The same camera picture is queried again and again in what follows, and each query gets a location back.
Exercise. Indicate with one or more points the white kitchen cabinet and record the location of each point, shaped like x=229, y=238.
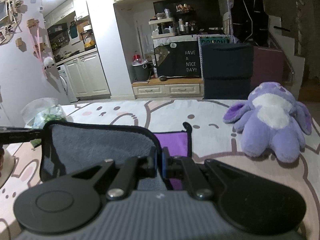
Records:
x=83, y=77

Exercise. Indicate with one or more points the teal poster sign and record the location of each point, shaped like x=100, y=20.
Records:
x=221, y=39

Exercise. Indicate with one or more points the tissue pack with plastic bag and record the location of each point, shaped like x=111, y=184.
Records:
x=40, y=111

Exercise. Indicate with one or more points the maroon panel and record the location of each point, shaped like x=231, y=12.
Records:
x=268, y=65

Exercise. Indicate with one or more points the purple plush bunny toy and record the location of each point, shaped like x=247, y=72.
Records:
x=272, y=119

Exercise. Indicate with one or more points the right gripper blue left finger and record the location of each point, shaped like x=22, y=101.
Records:
x=153, y=162

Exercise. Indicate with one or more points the purple and grey towel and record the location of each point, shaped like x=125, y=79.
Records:
x=68, y=147

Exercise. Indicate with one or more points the grey trash bin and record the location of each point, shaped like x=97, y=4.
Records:
x=142, y=70

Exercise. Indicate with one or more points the black hanging garment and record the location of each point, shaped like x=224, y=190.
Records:
x=250, y=22

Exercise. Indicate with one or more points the black have a nice day cloth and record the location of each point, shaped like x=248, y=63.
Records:
x=178, y=59

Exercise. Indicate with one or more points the bunny pattern table cloth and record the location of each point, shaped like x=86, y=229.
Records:
x=196, y=127

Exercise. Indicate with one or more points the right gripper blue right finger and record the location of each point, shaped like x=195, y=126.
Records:
x=166, y=159

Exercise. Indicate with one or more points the white countertop shelf rack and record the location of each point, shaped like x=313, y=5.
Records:
x=162, y=28

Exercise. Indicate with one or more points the dark folded chair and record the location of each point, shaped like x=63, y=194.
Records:
x=227, y=70

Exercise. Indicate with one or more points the white drawer base cabinet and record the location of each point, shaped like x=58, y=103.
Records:
x=171, y=88

